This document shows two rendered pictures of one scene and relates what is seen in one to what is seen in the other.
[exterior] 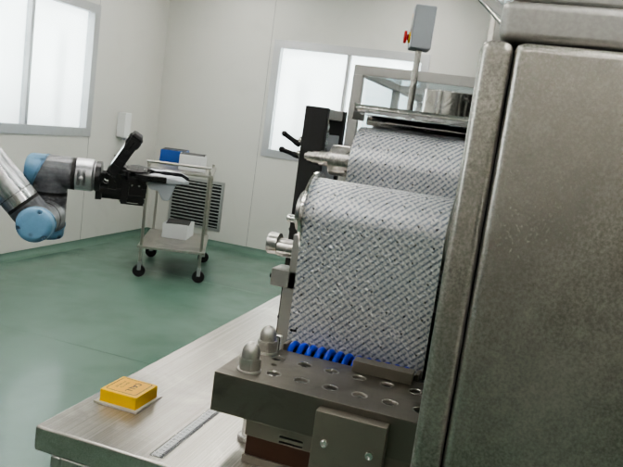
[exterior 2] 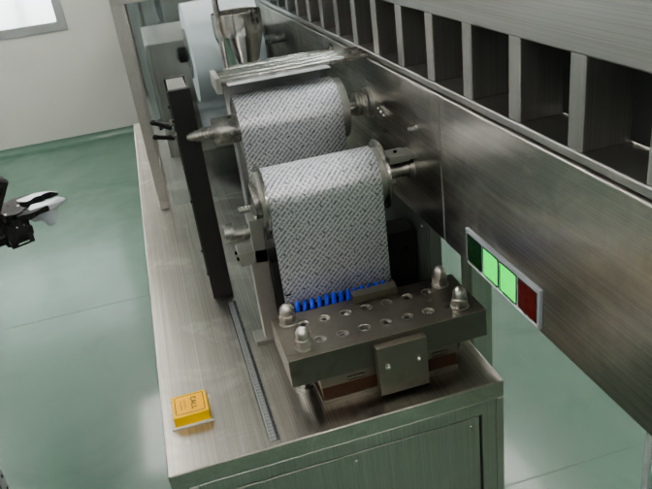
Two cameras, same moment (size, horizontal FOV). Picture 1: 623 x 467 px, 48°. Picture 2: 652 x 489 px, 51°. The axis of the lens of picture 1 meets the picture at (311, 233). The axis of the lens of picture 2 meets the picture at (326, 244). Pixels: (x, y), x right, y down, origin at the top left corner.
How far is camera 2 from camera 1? 0.66 m
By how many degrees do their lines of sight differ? 33
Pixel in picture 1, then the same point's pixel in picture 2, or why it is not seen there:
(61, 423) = (181, 463)
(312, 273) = (290, 248)
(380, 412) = (413, 328)
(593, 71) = not seen: outside the picture
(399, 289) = (359, 231)
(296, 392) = (353, 344)
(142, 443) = (252, 438)
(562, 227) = not seen: outside the picture
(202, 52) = not seen: outside the picture
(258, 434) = (331, 383)
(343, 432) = (399, 353)
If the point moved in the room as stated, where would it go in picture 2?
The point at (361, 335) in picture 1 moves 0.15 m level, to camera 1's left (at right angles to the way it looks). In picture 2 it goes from (341, 275) to (279, 301)
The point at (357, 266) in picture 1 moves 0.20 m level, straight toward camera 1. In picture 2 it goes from (323, 228) to (376, 265)
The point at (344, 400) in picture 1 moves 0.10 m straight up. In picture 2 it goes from (385, 332) to (380, 287)
